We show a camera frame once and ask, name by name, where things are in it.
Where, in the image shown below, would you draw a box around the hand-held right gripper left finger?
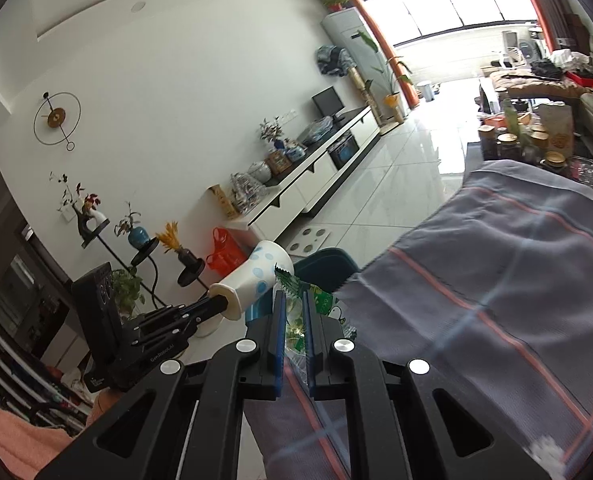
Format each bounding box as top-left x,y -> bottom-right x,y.
36,290 -> 288,480

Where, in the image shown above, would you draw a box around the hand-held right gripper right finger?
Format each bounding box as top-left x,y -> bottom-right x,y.
303,292 -> 552,480

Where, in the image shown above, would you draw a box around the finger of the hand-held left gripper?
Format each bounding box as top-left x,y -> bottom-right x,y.
139,296 -> 227,333
129,311 -> 224,351

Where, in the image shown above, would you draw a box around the green snack wrapper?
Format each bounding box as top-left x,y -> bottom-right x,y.
274,264 -> 358,391

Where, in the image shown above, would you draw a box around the white blue-dotted paper cup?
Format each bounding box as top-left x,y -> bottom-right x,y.
209,240 -> 294,321

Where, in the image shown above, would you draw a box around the person's left forearm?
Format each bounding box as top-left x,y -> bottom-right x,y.
0,390 -> 122,480

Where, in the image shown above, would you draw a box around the leafy green potted plant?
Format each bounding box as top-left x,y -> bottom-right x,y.
109,267 -> 147,318

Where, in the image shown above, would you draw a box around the black vase yellow wheat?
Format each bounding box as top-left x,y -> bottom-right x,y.
155,220 -> 194,266

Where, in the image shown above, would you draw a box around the orange plastic bag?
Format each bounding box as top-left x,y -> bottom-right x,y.
205,227 -> 250,277

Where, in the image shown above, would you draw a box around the black plant stand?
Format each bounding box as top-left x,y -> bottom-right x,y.
76,210 -> 207,306

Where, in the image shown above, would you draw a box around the dark shelf cabinet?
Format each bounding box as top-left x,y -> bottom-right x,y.
0,230 -> 97,436

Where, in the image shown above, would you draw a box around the blue vase with plant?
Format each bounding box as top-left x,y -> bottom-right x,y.
114,202 -> 150,250

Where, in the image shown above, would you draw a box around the white foam tray with holes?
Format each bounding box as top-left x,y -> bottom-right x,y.
286,227 -> 329,256

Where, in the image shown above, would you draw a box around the white vase red flowers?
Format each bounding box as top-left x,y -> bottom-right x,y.
51,172 -> 110,233

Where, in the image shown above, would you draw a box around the yellow box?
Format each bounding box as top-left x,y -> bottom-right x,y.
207,184 -> 240,220

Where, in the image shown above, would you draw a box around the glass ornament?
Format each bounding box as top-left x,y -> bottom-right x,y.
230,172 -> 267,216

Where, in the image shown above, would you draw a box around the white TV cabinet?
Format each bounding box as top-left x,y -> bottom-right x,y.
209,105 -> 382,246

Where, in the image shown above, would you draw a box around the checkered grey blanket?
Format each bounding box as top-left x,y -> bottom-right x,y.
246,160 -> 593,480

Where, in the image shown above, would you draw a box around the vase with green branches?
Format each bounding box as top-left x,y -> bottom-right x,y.
259,117 -> 287,153

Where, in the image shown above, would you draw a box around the clear plastic bag bundle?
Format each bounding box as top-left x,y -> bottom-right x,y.
301,117 -> 334,145

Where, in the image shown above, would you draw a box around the black monitor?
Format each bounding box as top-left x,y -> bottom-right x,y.
311,86 -> 346,122

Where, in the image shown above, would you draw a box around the glass coffee table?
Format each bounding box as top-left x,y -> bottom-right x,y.
463,105 -> 593,191

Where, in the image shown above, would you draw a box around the group of glass jars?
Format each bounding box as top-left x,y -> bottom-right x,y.
479,122 -> 569,168

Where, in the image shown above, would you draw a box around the covered standing fan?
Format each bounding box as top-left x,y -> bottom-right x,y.
316,45 -> 369,123

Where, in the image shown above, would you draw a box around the tall leafy plant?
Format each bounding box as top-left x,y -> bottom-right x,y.
356,30 -> 412,111

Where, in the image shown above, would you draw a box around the green bottle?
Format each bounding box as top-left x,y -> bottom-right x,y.
503,100 -> 519,136

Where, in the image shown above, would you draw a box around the orange grey curtain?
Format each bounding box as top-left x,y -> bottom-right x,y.
509,0 -> 577,56
333,0 -> 419,108

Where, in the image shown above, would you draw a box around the white standing air conditioner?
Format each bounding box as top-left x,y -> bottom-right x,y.
321,10 -> 412,111

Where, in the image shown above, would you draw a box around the foil tray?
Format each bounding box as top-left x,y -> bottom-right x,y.
569,156 -> 593,188

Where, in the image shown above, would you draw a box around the brown paper bag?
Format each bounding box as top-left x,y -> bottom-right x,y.
539,102 -> 574,153

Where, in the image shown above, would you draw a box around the brown ottoman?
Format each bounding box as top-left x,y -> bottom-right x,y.
491,70 -> 593,101

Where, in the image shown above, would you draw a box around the white office chair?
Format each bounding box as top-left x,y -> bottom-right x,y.
493,45 -> 524,68

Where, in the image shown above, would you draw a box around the black clothes pile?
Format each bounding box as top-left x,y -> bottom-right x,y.
531,59 -> 564,80

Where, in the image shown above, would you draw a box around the large window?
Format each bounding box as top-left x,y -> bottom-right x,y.
349,0 -> 539,48

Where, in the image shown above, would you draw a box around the red box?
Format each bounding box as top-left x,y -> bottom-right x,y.
566,70 -> 593,98

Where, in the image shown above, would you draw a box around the wooden picture frame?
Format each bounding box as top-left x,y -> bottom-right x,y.
266,150 -> 293,176

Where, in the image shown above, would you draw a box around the round wall clock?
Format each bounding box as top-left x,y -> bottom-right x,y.
33,91 -> 82,152

